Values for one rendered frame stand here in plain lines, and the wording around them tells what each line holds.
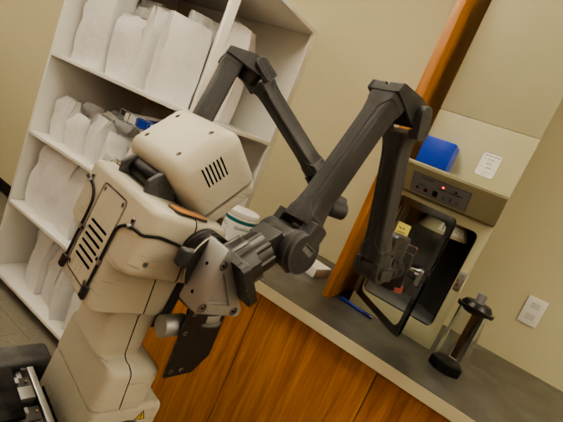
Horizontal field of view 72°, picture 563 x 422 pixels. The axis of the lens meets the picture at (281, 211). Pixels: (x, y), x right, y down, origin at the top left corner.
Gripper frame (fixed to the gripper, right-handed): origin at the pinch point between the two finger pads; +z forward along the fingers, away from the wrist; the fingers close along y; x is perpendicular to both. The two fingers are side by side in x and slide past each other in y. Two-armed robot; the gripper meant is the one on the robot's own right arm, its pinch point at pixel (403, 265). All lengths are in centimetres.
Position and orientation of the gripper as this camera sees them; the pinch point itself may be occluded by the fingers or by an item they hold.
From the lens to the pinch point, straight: 123.5
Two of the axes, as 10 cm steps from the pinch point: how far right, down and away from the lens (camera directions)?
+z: 5.3, 0.6, 8.5
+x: -7.9, -3.3, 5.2
